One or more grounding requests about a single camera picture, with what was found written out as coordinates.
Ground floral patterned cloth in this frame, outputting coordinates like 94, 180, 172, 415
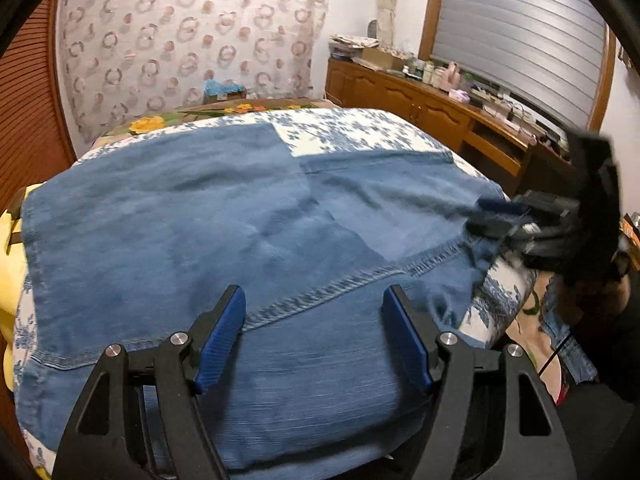
505, 280, 601, 406

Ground row of windowsill items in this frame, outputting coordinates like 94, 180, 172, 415
470, 80, 571, 148

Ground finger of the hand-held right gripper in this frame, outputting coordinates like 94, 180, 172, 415
475, 195, 538, 216
466, 214, 543, 243

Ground white blue floral bedsheet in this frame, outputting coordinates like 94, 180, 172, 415
12, 107, 538, 480

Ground brown louvered wardrobe door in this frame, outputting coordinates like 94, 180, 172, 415
0, 0, 76, 211

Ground group of small bottles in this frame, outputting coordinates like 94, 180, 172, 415
410, 60, 446, 86

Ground long wooden cabinet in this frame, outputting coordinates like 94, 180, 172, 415
325, 57, 576, 196

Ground blue denim pants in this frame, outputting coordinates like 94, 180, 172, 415
14, 124, 531, 471

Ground yellow plush toy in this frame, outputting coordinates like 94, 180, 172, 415
0, 187, 28, 391

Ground grey window blind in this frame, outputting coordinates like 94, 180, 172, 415
431, 0, 608, 128

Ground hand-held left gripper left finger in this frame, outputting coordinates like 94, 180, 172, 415
52, 285, 247, 480

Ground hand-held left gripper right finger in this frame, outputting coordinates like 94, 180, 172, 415
382, 284, 578, 480

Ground flat cardboard box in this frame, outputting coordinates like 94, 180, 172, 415
360, 46, 416, 72

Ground beige window curtain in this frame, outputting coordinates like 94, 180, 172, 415
372, 0, 403, 53

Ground colourful flower print blanket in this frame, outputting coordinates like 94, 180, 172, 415
92, 97, 336, 148

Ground stack of papers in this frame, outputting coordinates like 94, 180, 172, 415
329, 34, 381, 61

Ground circle pattern wall curtain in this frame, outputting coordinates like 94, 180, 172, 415
54, 0, 331, 143

